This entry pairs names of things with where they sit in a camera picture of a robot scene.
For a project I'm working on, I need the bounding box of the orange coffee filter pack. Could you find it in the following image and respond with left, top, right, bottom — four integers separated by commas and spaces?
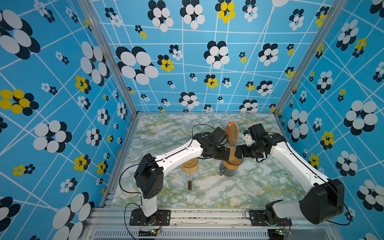
226, 122, 239, 145

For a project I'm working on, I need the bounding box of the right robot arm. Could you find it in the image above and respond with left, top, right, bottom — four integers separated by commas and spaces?
235, 124, 347, 225

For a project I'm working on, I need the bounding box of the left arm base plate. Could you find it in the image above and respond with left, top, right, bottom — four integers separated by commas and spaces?
129, 209, 171, 226

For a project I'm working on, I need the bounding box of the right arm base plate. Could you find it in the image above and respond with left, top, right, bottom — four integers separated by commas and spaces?
245, 210, 292, 228

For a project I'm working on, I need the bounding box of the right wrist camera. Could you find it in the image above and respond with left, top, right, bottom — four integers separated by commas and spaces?
243, 130, 254, 146

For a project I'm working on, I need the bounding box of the grey glass pitcher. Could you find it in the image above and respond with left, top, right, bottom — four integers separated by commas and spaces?
219, 167, 238, 177

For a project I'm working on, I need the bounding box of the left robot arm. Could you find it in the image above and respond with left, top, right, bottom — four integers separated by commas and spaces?
134, 127, 230, 225

